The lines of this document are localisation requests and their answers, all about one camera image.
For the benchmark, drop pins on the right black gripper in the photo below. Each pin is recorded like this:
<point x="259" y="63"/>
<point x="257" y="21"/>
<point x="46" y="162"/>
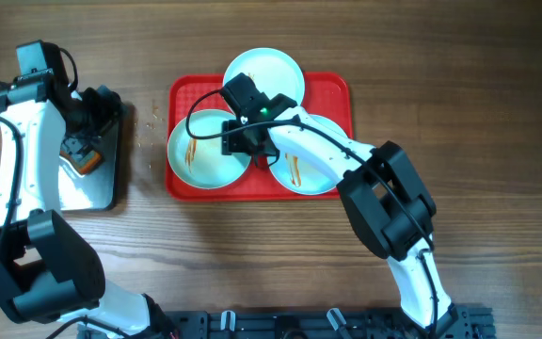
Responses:
<point x="231" y="142"/>

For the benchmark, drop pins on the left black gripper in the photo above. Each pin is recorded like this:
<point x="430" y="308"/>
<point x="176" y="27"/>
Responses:
<point x="110" y="105"/>

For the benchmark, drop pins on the orange green sponge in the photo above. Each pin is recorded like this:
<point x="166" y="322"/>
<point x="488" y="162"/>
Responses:
<point x="83" y="164"/>

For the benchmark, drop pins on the light blue plate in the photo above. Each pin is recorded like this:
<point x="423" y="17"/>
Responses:
<point x="201" y="163"/>
<point x="298" y="176"/>
<point x="272" y="71"/>

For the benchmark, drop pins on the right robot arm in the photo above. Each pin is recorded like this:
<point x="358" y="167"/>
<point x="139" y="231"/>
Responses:
<point x="389" y="208"/>

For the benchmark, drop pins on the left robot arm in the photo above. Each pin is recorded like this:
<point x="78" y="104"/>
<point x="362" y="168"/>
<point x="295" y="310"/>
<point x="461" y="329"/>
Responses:
<point x="48" y="272"/>

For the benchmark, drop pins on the black water tray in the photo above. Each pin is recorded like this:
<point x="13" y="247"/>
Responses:
<point x="96" y="190"/>

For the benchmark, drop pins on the red plastic tray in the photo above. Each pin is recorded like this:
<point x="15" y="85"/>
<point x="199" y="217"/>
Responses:
<point x="326" y="94"/>

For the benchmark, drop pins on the black mounting rail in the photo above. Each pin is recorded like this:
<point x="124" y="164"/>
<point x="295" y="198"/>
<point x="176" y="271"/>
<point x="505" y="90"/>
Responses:
<point x="461" y="322"/>

